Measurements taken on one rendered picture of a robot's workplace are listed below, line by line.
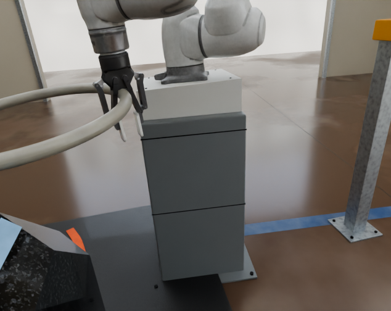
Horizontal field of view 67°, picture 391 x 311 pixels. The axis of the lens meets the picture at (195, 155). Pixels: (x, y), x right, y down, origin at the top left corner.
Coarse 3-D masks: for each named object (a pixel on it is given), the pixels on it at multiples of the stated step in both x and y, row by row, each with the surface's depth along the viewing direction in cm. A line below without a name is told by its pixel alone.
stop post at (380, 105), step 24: (384, 24) 121; (384, 48) 125; (384, 72) 127; (384, 96) 130; (384, 120) 136; (360, 144) 147; (384, 144) 142; (360, 168) 149; (360, 192) 152; (360, 216) 158; (360, 240) 157
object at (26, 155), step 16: (16, 96) 86; (32, 96) 88; (48, 96) 89; (128, 96) 71; (112, 112) 62; (80, 128) 55; (96, 128) 57; (32, 144) 51; (48, 144) 52; (64, 144) 53; (0, 160) 49; (16, 160) 50; (32, 160) 51
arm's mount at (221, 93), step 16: (144, 80) 131; (160, 80) 125; (208, 80) 111; (224, 80) 107; (240, 80) 107; (160, 96) 106; (176, 96) 107; (192, 96) 108; (208, 96) 109; (224, 96) 109; (240, 96) 110; (144, 112) 108; (160, 112) 109; (176, 112) 110; (192, 112) 110; (208, 112) 111; (224, 112) 112
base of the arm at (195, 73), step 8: (200, 64) 115; (168, 72) 116; (176, 72) 113; (184, 72) 112; (192, 72) 113; (200, 72) 115; (208, 72) 126; (168, 80) 113; (176, 80) 113; (184, 80) 113; (192, 80) 113; (200, 80) 112
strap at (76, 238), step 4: (72, 228) 179; (68, 232) 176; (72, 232) 175; (76, 232) 175; (72, 236) 172; (76, 236) 172; (72, 240) 169; (76, 240) 169; (80, 240) 168; (76, 244) 165; (80, 244) 165
